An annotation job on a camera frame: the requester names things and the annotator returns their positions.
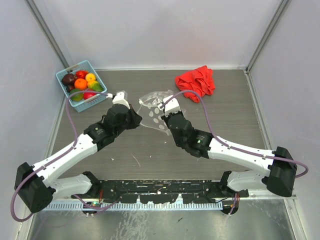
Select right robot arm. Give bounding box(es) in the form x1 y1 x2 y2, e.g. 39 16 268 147
161 111 297 197

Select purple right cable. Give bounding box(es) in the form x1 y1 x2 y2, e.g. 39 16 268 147
159 90 310 179

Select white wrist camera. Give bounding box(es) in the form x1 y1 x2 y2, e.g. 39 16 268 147
106 90 131 109
158 96 181 116

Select dark red apple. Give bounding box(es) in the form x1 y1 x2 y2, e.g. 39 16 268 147
61 73 77 86

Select yellow lemon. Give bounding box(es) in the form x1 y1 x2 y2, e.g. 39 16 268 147
85 73 97 82

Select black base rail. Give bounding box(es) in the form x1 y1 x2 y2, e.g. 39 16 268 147
78 180 235 204

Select yellow green mango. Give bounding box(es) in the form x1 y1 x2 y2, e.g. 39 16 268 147
87 80 104 93

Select clear dotted zip bag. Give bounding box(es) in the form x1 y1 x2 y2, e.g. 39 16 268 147
137 90 174 135

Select red cloth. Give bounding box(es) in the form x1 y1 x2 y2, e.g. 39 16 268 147
174 65 216 98

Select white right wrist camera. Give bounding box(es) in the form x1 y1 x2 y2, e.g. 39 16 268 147
158 96 181 116

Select purple cable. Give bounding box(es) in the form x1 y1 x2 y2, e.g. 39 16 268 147
9 90 113 222
159 90 310 179

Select small dark plum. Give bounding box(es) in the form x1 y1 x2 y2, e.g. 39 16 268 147
66 85 75 93

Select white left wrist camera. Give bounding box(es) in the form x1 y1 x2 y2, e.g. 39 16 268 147
106 90 131 109

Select green orange fruit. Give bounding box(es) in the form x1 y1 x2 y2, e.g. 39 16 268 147
69 88 84 102

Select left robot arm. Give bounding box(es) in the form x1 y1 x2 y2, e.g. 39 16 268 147
14 103 142 214

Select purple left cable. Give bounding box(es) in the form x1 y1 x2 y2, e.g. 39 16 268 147
9 90 113 222

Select light blue plastic basket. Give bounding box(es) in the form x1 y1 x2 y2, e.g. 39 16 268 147
55 60 107 112

